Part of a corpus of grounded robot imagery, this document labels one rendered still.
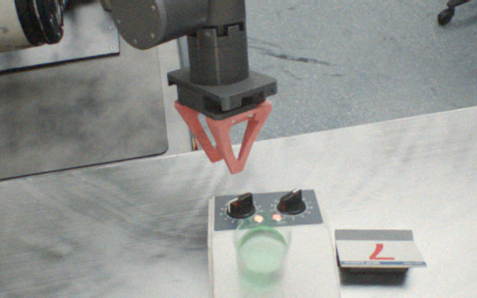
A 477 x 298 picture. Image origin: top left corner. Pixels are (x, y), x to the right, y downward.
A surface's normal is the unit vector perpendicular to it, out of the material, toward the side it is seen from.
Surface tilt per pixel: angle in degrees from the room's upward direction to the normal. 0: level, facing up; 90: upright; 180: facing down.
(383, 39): 0
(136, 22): 67
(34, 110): 0
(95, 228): 0
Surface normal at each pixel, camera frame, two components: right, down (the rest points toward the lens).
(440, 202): -0.05, -0.55
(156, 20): -0.61, 0.38
